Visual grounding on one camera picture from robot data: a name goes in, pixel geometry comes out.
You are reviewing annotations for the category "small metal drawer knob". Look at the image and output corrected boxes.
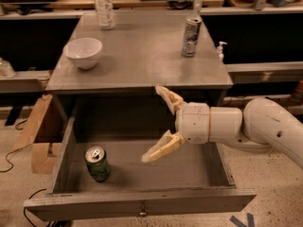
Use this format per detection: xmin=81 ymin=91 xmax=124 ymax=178
xmin=138 ymin=205 xmax=148 ymax=218

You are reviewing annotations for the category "clear plastic water bottle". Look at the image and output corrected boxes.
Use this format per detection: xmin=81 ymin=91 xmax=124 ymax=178
xmin=95 ymin=0 xmax=115 ymax=29

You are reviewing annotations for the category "grey cabinet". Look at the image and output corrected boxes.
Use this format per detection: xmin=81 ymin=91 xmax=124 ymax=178
xmin=45 ymin=10 xmax=234 ymax=125

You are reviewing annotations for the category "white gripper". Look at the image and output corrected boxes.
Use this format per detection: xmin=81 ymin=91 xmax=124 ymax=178
xmin=141 ymin=85 xmax=210 ymax=163

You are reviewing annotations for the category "green soda can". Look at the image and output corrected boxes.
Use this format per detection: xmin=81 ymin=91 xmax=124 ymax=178
xmin=85 ymin=147 xmax=111 ymax=183

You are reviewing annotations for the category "wooden block stand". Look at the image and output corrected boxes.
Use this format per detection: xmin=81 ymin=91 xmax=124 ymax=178
xmin=13 ymin=95 xmax=65 ymax=174

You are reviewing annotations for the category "grey open top drawer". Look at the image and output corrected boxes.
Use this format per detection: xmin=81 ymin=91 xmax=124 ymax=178
xmin=23 ymin=95 xmax=258 ymax=222

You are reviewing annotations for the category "black floor cable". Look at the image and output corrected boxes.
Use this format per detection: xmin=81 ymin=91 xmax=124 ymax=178
xmin=0 ymin=118 xmax=32 ymax=173

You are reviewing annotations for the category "white ceramic bowl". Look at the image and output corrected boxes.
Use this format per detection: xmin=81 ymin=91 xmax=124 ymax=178
xmin=62 ymin=38 xmax=103 ymax=69

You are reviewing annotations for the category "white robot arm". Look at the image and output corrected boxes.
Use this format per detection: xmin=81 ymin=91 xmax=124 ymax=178
xmin=141 ymin=85 xmax=303 ymax=168

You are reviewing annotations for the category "white pump dispenser bottle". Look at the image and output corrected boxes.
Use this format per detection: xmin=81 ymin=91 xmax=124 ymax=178
xmin=217 ymin=42 xmax=227 ymax=61

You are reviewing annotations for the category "blue tape marker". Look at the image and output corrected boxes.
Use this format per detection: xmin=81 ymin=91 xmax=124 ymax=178
xmin=229 ymin=212 xmax=256 ymax=227

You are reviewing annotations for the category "silver tall energy can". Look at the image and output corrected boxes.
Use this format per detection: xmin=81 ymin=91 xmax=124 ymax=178
xmin=182 ymin=15 xmax=202 ymax=58

